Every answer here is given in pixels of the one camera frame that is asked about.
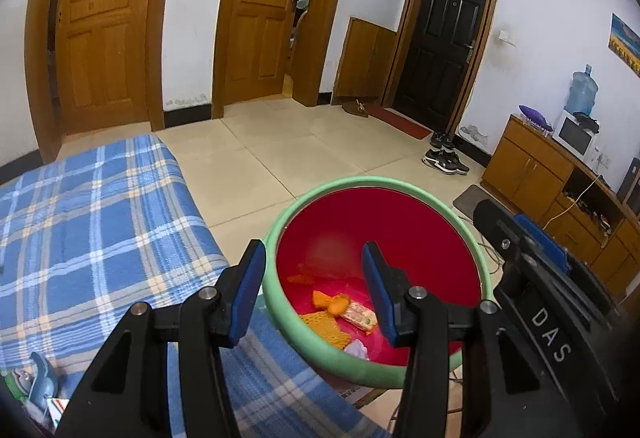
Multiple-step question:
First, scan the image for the brown slipper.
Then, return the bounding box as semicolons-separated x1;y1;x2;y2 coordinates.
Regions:
341;99;371;119

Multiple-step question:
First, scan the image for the orange snack packet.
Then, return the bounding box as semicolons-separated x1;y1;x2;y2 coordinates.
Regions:
340;302;378;335

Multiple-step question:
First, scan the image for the open wooden door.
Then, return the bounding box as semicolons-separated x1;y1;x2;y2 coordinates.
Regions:
220;0;313;105

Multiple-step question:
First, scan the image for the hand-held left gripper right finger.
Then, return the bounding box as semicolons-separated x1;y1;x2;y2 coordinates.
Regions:
361;241;576;438

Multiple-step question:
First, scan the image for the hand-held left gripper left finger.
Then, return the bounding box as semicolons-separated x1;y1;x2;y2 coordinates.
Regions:
55;239;267;438

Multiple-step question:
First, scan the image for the white medicine box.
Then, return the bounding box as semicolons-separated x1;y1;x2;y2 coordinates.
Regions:
42;395;71;429

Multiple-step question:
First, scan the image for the blue water bottle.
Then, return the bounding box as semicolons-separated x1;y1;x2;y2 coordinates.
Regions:
565;64;599;116

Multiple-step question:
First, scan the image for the red basin with green rim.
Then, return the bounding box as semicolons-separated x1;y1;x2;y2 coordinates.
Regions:
261;175;493;390

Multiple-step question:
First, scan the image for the wooden door frame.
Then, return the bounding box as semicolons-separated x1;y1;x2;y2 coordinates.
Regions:
25;0;186;166
211;0;358;119

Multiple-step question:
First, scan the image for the grey floor mat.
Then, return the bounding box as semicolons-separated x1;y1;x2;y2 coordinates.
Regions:
452;184;501;219

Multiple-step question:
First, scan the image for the wooden cabinet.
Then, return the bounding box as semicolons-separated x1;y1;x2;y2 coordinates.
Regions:
482;114;640;299

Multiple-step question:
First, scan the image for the closed wooden door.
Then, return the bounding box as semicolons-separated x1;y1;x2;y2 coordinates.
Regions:
52;0;153;126

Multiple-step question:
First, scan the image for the black speaker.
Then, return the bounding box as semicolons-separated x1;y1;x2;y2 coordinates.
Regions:
617;157;640;214

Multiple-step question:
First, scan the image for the black entrance door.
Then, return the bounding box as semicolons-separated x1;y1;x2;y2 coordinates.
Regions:
390;0;493;129

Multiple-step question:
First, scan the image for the red doormat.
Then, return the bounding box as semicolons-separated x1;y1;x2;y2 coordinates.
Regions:
367;104;433;140

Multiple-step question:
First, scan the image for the blue plaid blanket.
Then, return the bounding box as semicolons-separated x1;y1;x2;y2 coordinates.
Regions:
0;133;391;438

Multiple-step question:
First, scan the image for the flat cardboard piece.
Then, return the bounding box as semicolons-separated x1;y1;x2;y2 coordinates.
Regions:
332;378;391;411

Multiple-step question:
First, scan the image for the white microwave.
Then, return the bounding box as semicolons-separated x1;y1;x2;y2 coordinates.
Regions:
552;114;599;159

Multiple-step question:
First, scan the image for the wall picture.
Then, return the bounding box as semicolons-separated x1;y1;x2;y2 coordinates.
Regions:
608;13;640;78

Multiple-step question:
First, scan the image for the yellow foam net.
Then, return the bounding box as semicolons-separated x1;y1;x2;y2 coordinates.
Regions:
299;311;353;351

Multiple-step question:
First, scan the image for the orange knitted toy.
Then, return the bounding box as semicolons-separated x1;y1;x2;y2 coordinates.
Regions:
312;291;351;319

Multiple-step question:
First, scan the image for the purple cloth object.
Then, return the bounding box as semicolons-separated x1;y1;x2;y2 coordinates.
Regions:
518;105;553;126

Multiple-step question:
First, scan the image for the wooden wall panel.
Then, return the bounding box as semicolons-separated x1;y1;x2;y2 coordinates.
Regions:
332;17;401;102

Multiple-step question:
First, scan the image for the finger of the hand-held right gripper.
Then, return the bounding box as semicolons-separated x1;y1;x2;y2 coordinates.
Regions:
515;214;571;274
472;199;526;299

